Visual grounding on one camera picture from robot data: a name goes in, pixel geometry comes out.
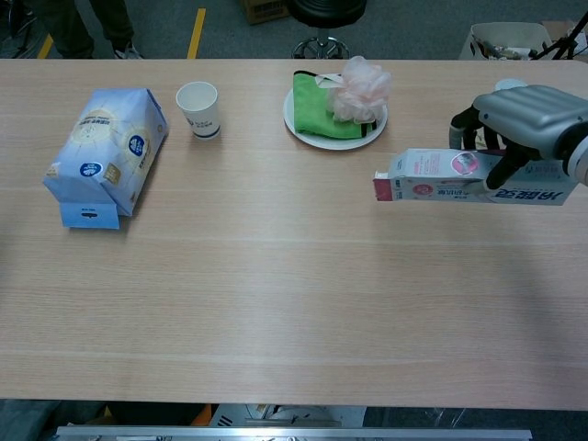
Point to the black swivel stool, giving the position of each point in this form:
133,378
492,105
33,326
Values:
326,14

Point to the white paper cup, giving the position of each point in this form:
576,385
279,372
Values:
200,112

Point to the aluminium profile rail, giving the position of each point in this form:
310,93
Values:
294,434

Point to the black tripod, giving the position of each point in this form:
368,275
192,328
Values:
567,39

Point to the green microfibre cloth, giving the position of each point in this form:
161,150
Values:
310,110

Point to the white bin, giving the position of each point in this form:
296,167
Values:
505,34

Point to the white round plate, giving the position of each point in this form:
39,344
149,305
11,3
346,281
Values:
335,141

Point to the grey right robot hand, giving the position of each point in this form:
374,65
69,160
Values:
533,115

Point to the pink mesh bath pouf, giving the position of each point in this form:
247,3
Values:
363,92

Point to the person in dark trousers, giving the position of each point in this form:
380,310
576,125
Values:
69,27

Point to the pink white toothpaste box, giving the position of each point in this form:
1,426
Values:
432,177

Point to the brown cardboard box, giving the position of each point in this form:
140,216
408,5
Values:
262,11

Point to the blue tissue paper pack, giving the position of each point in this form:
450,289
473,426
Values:
105,151

